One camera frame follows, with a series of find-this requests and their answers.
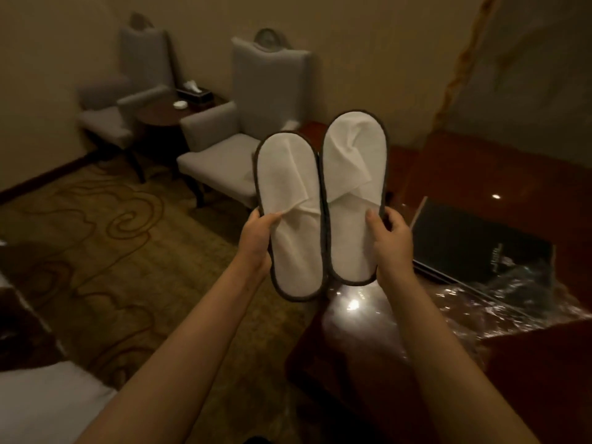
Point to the person's right hand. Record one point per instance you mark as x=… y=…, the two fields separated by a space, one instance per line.
x=395 y=249

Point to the person's left forearm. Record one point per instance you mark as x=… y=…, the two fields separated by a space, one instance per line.
x=185 y=365

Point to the dark tissue box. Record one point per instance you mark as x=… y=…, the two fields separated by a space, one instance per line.
x=199 y=96

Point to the person's left hand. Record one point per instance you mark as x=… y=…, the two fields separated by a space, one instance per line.
x=254 y=245

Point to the grey upholstered armchair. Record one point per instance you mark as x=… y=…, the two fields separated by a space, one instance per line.
x=143 y=55
x=268 y=87

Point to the black leather folder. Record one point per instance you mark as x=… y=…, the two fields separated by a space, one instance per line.
x=462 y=240

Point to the small white dish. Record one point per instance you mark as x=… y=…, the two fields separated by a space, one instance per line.
x=180 y=104

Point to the round dark wooden side table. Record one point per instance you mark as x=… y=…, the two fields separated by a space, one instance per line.
x=162 y=115

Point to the person's right forearm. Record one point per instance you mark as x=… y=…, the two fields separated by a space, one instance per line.
x=439 y=356

